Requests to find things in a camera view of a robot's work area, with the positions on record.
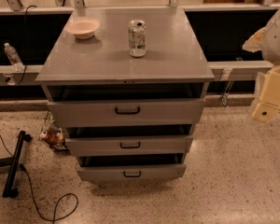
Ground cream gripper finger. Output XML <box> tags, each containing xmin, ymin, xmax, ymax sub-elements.
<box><xmin>242</xmin><ymin>27</ymin><xmax>266</xmax><ymax>52</ymax></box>
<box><xmin>252</xmin><ymin>66</ymin><xmax>280</xmax><ymax>123</ymax></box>

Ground grey top drawer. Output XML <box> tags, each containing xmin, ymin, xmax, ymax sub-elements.
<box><xmin>48</xmin><ymin>99</ymin><xmax>204</xmax><ymax>128</ymax></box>

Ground grey drawer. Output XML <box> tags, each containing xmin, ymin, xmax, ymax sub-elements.
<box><xmin>66</xmin><ymin>135</ymin><xmax>193</xmax><ymax>157</ymax></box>
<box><xmin>48</xmin><ymin>99</ymin><xmax>204</xmax><ymax>128</ymax></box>
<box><xmin>77</xmin><ymin>164</ymin><xmax>186</xmax><ymax>182</ymax></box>

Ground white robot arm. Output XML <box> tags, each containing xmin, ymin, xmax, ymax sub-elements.
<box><xmin>243</xmin><ymin>8</ymin><xmax>280</xmax><ymax>123</ymax></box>

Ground grey middle drawer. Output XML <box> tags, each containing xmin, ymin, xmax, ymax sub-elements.
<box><xmin>66</xmin><ymin>135</ymin><xmax>193</xmax><ymax>157</ymax></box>

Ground grey metal drawer cabinet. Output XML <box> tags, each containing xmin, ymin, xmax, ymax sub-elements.
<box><xmin>36</xmin><ymin>8</ymin><xmax>214</xmax><ymax>168</ymax></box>

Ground grey bottom drawer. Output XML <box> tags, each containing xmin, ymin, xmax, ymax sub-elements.
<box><xmin>77</xmin><ymin>164</ymin><xmax>186</xmax><ymax>182</ymax></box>

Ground silver soda can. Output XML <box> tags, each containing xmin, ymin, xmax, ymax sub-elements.
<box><xmin>128</xmin><ymin>20</ymin><xmax>147</xmax><ymax>58</ymax></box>

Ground white paper bowl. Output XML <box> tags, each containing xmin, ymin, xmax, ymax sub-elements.
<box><xmin>64</xmin><ymin>18</ymin><xmax>100</xmax><ymax>39</ymax></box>

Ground snack bag in basket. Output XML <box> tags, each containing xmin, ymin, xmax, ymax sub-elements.
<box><xmin>39</xmin><ymin>111</ymin><xmax>69</xmax><ymax>151</ymax></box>

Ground clear plastic water bottle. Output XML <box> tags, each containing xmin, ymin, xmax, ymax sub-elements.
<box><xmin>4</xmin><ymin>43</ymin><xmax>24</xmax><ymax>72</ymax></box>

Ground black stand leg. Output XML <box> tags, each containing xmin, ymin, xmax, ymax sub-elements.
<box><xmin>0</xmin><ymin>131</ymin><xmax>32</xmax><ymax>198</ymax></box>

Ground black hanging cable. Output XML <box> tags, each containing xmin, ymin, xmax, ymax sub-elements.
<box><xmin>16</xmin><ymin>5</ymin><xmax>38</xmax><ymax>86</ymax></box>

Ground grey metal rail frame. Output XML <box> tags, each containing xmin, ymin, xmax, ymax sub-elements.
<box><xmin>0</xmin><ymin>0</ymin><xmax>280</xmax><ymax>87</ymax></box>

